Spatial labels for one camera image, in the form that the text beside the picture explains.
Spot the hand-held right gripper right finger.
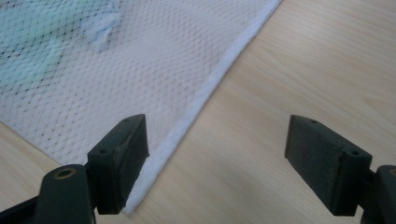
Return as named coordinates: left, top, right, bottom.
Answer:
left=284, top=114, right=374, bottom=217

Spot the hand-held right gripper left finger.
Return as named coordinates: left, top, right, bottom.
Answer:
left=86, top=113, right=150, bottom=216

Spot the white mesh laundry bag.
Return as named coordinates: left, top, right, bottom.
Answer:
left=0, top=0, right=284, bottom=216

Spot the light green cloth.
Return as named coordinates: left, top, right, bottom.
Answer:
left=0, top=0, right=120, bottom=90

